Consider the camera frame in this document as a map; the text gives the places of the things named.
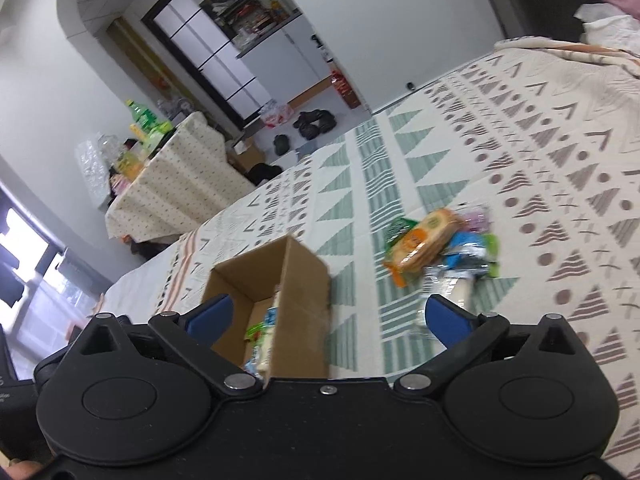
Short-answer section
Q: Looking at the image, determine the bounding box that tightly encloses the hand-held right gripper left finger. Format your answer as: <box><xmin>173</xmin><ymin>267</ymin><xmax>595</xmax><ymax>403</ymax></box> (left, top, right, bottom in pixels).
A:
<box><xmin>70</xmin><ymin>294</ymin><xmax>263</xmax><ymax>399</ymax></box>

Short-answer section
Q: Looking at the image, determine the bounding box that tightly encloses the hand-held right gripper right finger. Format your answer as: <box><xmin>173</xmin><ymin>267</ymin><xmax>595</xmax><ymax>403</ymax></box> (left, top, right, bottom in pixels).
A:
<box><xmin>394</xmin><ymin>294</ymin><xmax>586</xmax><ymax>399</ymax></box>

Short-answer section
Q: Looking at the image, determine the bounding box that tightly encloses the cream bread roll packet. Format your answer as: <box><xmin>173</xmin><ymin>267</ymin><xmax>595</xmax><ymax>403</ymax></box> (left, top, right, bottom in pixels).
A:
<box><xmin>244</xmin><ymin>327</ymin><xmax>277</xmax><ymax>379</ymax></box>

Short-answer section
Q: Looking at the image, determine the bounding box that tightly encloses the blue white snack packet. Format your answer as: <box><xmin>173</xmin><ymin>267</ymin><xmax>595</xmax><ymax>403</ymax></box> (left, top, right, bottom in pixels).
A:
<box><xmin>444</xmin><ymin>232</ymin><xmax>501</xmax><ymax>279</ymax></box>

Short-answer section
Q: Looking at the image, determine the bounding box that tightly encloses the orange biscuit packet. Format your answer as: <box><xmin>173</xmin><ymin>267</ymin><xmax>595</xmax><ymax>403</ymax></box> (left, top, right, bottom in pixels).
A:
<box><xmin>383</xmin><ymin>208</ymin><xmax>464</xmax><ymax>289</ymax></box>

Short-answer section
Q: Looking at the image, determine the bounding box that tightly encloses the cardboard box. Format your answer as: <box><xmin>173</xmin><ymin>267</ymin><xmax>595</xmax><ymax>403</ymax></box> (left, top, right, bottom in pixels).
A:
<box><xmin>200</xmin><ymin>234</ymin><xmax>332</xmax><ymax>380</ymax></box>

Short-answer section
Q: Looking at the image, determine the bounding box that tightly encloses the pink snack packet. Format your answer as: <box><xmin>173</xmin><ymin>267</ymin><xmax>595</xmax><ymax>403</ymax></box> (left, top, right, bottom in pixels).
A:
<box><xmin>457</xmin><ymin>204</ymin><xmax>492</xmax><ymax>234</ymax></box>

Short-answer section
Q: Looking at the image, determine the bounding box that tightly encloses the person's left hand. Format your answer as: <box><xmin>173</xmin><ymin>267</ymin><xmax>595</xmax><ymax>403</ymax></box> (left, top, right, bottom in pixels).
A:
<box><xmin>0</xmin><ymin>457</ymin><xmax>45</xmax><ymax>480</ymax></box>

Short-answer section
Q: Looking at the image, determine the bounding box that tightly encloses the black clothing on chair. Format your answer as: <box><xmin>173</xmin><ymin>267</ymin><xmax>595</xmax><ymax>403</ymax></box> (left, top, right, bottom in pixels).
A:
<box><xmin>127</xmin><ymin>236</ymin><xmax>171</xmax><ymax>261</ymax></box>

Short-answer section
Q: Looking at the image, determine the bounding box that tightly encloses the round table with cloth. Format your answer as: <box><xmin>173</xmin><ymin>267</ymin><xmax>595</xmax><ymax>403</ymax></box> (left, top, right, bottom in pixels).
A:
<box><xmin>104</xmin><ymin>110</ymin><xmax>256</xmax><ymax>241</ymax></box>

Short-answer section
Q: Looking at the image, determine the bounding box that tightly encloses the brown floor carton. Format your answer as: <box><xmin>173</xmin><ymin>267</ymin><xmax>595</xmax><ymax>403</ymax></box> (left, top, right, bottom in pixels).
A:
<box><xmin>227</xmin><ymin>137</ymin><xmax>266</xmax><ymax>174</ymax></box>

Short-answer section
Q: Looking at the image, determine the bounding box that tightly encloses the clear bottle yellow liquid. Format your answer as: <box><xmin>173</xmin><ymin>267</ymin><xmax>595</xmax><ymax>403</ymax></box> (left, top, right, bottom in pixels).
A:
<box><xmin>100</xmin><ymin>132</ymin><xmax>149</xmax><ymax>182</ymax></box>

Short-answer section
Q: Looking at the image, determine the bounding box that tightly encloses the clear bubble wrap sheet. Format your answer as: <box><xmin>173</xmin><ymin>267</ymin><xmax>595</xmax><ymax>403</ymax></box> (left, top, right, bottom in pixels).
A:
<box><xmin>74</xmin><ymin>132</ymin><xmax>114</xmax><ymax>206</ymax></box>

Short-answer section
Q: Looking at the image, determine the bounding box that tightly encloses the green tissue pack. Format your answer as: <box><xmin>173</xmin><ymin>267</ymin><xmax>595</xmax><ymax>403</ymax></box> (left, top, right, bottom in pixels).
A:
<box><xmin>145</xmin><ymin>120</ymin><xmax>174</xmax><ymax>149</ymax></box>

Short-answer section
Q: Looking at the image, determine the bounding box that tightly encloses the green soda bottle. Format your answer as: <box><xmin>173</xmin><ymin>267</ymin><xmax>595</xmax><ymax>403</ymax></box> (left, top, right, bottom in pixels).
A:
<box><xmin>125</xmin><ymin>99</ymin><xmax>159</xmax><ymax>134</ymax></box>

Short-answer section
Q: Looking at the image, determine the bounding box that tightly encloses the pink bottled water pack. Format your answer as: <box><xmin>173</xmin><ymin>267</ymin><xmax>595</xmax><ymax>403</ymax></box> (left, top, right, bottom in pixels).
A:
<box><xmin>259</xmin><ymin>99</ymin><xmax>294</xmax><ymax>129</ymax></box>

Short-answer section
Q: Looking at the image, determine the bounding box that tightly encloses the red fire extinguisher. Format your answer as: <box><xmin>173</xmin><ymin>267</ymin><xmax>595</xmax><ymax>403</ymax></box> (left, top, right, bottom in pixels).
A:
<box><xmin>329</xmin><ymin>70</ymin><xmax>361</xmax><ymax>109</ymax></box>

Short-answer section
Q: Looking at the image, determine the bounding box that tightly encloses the frosted pane sliding door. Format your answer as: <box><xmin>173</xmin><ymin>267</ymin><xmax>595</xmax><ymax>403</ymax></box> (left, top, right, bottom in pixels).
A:
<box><xmin>142</xmin><ymin>0</ymin><xmax>271</xmax><ymax>126</ymax></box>

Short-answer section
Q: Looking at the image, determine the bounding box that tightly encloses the white kitchen cabinet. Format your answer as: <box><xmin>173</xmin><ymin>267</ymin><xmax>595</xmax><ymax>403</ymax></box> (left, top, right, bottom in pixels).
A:
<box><xmin>237</xmin><ymin>10</ymin><xmax>331</xmax><ymax>106</ymax></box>

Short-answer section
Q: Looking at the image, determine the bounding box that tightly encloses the kitchen shelf with items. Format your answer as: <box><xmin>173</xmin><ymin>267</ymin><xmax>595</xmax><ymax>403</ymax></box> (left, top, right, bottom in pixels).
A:
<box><xmin>199</xmin><ymin>0</ymin><xmax>304</xmax><ymax>56</ymax></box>

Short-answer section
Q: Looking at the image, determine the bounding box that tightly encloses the white crumpled cloth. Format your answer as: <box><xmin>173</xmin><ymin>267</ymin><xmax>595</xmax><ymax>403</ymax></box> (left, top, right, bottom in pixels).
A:
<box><xmin>574</xmin><ymin>3</ymin><xmax>640</xmax><ymax>56</ymax></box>

